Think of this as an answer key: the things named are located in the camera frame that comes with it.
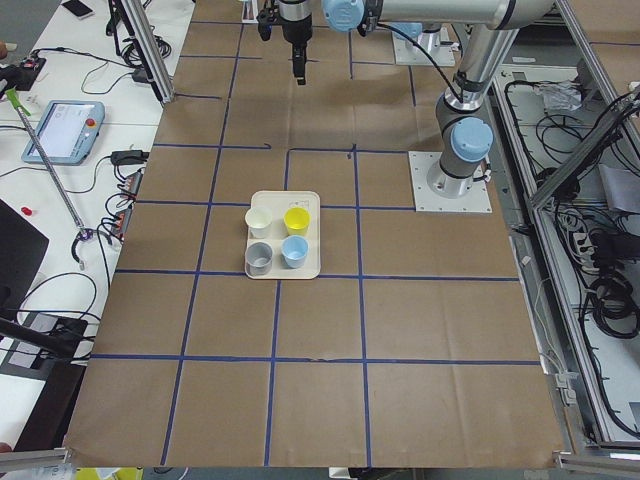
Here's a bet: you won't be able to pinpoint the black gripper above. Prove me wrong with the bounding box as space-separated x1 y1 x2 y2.
278 0 312 86

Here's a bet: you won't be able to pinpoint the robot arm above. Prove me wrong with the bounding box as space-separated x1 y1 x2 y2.
390 22 451 53
322 0 553 199

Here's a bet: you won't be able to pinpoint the yellow plastic cup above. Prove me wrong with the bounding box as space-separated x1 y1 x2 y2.
283 207 311 236

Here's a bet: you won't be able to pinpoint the cream plastic cup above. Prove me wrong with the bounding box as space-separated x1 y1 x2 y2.
244 206 273 239

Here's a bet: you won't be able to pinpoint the grey plastic cup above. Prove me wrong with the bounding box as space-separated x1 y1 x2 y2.
245 242 273 277

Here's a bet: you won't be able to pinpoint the cream serving tray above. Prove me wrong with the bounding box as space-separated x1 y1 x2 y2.
245 190 321 280

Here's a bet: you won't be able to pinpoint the smartphone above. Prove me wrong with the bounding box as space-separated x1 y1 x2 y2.
61 0 94 19

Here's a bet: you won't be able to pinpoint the blue teach pendant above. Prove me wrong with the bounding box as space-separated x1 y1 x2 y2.
36 100 105 166

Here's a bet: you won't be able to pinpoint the black tripod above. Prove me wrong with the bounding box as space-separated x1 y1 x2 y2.
1 314 87 359

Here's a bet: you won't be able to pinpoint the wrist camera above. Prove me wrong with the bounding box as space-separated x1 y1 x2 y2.
256 2 277 41

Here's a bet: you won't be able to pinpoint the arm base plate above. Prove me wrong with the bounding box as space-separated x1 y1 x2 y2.
390 27 459 66
408 151 492 214

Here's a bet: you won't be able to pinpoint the aluminium frame post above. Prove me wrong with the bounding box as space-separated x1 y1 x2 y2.
119 0 175 105

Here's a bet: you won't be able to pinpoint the green handled grabber stick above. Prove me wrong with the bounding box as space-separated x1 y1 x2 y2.
2 84 94 241

